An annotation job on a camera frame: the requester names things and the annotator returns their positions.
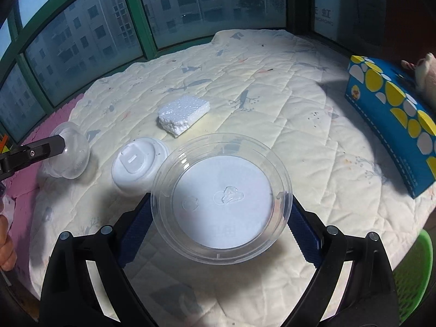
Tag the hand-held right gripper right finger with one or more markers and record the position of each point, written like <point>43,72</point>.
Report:
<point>306,235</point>

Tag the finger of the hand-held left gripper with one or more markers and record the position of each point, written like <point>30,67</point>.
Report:
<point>34,151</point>

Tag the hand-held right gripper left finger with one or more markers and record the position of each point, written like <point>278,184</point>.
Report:
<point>136,224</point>

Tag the clear dome plastic lid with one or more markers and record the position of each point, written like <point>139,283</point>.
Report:
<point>73,160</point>

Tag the clear round plastic bowl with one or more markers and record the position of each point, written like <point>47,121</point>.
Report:
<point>221,211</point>

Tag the green plastic mesh basket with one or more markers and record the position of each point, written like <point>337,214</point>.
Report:
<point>412,272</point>

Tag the person's left hand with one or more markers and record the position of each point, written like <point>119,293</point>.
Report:
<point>6,252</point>

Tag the pink foam mat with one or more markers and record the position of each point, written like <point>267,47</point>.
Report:
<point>24,190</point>

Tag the white cup lid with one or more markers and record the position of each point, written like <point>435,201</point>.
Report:
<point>136,163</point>

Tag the white styrofoam block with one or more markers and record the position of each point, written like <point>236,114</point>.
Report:
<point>182,112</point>

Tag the cream quilted blanket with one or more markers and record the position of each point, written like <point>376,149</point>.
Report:
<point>289,109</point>

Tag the blue box with dots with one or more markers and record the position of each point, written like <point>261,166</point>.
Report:
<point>374,109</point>

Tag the pink plush sheep toy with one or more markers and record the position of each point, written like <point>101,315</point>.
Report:
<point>425,75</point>

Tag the green window frame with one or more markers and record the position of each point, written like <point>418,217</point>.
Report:
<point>131,6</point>

